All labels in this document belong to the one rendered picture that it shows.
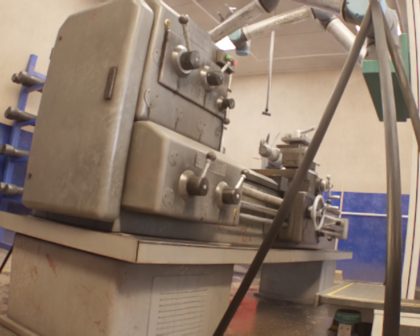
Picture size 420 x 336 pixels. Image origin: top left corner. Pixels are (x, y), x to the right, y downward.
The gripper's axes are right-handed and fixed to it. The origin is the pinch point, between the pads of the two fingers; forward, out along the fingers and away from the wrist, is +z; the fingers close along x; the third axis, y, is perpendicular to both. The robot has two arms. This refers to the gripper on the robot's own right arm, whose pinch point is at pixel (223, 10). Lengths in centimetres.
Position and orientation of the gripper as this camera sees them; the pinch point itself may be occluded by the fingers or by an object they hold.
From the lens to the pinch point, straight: 254.5
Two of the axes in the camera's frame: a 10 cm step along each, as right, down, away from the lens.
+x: -7.2, 6.2, 3.0
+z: -5.1, -1.9, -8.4
